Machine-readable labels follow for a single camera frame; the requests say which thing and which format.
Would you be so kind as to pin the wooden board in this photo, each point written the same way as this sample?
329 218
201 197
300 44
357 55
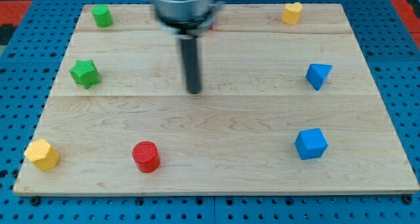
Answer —
237 136

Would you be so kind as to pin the blue cube block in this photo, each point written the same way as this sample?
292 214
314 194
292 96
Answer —
311 143

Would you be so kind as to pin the blue triangular block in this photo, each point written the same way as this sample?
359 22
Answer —
317 74

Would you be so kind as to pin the yellow heart block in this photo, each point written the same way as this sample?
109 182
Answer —
291 13

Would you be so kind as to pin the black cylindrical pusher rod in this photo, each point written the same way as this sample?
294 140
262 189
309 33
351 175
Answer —
191 64

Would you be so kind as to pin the red cylinder block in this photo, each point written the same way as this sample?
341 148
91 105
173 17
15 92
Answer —
146 156

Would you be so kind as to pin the green star block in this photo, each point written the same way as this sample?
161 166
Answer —
85 73

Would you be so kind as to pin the green cylinder block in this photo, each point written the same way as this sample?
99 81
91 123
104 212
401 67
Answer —
102 16

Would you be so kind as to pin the yellow hexagon block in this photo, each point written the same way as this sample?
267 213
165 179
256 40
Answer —
42 155

